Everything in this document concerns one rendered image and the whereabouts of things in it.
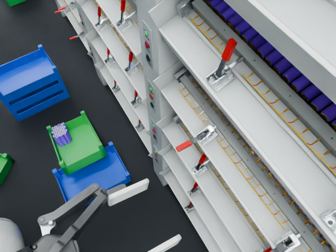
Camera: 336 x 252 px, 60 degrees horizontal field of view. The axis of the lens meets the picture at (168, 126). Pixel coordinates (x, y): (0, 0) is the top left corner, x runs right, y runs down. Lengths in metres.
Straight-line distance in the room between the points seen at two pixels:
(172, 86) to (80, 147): 0.83
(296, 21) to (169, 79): 0.46
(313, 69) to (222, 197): 0.56
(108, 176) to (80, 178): 0.13
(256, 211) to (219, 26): 0.36
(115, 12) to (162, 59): 0.34
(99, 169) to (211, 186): 0.76
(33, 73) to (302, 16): 1.50
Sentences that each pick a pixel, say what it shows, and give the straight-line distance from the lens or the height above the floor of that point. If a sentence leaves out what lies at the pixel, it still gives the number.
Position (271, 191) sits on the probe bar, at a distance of 0.61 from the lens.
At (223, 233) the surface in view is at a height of 0.35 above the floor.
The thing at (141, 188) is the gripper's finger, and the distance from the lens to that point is 0.49.
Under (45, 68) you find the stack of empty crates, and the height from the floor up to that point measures 0.16.
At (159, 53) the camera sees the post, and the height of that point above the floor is 0.86.
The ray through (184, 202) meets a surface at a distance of 1.23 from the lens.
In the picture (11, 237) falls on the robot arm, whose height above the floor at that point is 0.50.
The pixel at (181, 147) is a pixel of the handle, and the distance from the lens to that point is 0.64.
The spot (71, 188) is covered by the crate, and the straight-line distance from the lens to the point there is 1.47.
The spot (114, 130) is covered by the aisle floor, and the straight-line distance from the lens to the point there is 1.56.
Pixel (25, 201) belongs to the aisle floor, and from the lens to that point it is 1.53.
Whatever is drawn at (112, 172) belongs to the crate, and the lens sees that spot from 1.45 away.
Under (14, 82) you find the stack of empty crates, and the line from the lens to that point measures 1.70.
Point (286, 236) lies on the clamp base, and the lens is 0.61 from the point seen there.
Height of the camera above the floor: 1.33
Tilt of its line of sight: 59 degrees down
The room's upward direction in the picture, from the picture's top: straight up
